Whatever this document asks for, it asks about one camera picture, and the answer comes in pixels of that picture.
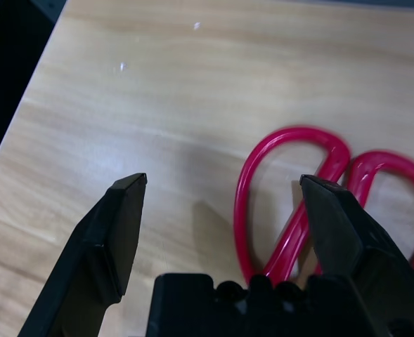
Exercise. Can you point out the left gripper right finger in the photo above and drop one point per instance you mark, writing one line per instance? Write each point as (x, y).
(347, 231)

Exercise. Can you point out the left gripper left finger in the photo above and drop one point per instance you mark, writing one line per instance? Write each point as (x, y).
(97, 252)

